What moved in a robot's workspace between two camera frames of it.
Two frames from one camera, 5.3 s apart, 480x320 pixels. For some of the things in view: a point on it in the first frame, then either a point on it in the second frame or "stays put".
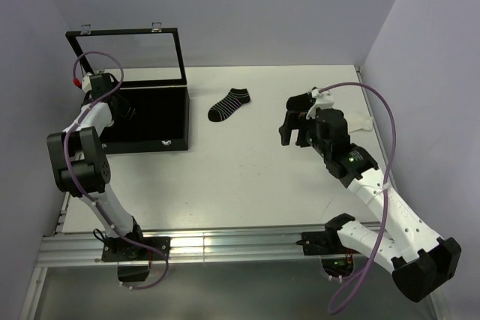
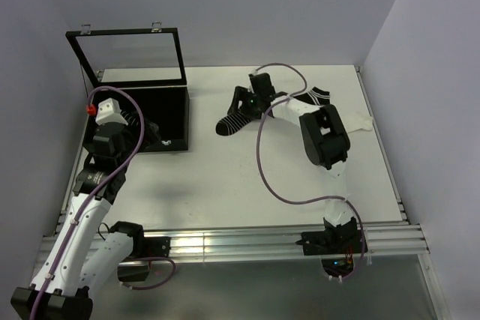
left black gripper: (123, 103) → (151, 133)
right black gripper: (294, 120) → (240, 94)
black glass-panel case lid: (133, 58) stays put
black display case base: (161, 123) stays put
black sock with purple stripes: (235, 98) → (232, 123)
